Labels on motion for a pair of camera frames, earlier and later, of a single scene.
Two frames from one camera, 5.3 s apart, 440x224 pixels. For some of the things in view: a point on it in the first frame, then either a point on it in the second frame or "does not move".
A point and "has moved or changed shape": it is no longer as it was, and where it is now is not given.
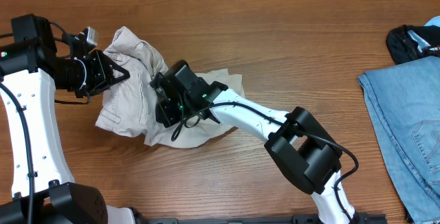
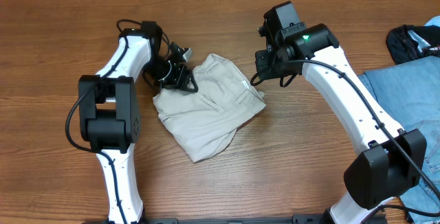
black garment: [408, 42] does not move
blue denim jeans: [405, 99] does not move
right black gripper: [168, 118] → [265, 73]
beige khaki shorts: [128, 108] has moved or changed shape
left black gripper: [105, 77] → [179, 76]
